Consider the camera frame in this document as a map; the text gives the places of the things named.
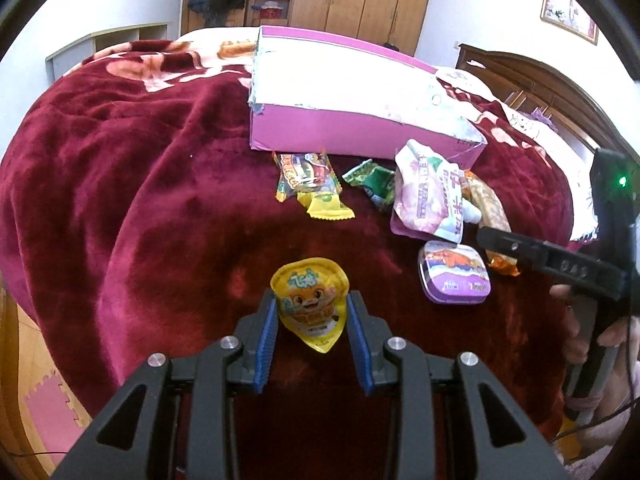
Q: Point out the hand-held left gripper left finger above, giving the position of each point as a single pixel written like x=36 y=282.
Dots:
x=267 y=340

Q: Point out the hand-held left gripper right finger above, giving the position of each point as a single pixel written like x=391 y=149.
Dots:
x=357 y=340

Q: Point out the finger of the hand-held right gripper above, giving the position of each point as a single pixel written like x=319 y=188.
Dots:
x=510 y=246

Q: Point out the orange snack packet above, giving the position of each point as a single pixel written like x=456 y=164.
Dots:
x=492 y=210

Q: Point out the yellow jelly cup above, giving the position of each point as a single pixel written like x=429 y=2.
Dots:
x=310 y=300

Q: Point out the pink white spout pouch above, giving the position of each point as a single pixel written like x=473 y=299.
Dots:
x=420 y=195
x=454 y=202

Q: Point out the light green snack packet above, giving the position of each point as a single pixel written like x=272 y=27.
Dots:
x=357 y=172

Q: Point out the striped clear snack packet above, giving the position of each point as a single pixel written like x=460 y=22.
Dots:
x=305 y=172

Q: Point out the pink cardboard box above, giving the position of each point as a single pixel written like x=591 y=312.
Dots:
x=350 y=130

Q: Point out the person's right forearm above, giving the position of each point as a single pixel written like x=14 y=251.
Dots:
x=610 y=430

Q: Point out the person's right hand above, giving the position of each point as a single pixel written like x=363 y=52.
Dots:
x=572 y=335

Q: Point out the purple tin box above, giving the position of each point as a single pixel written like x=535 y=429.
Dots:
x=452 y=275

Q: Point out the purple cloth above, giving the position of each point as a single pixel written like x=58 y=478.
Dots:
x=535 y=119

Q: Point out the yellow candy packet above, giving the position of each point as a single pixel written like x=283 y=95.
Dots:
x=325 y=207

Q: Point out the dark green snack packet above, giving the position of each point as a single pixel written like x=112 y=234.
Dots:
x=381 y=187

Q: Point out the dark wooden headboard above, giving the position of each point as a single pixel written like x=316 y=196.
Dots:
x=550 y=85

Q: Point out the red plush blanket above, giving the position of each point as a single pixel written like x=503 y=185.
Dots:
x=150 y=185

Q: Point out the pink foam floor mat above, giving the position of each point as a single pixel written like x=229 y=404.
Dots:
x=52 y=400

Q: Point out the red pot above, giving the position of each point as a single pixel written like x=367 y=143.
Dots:
x=270 y=12

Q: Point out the white shelf unit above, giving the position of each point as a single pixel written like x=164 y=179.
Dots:
x=105 y=42

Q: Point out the framed wall picture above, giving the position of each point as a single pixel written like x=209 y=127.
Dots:
x=570 y=7

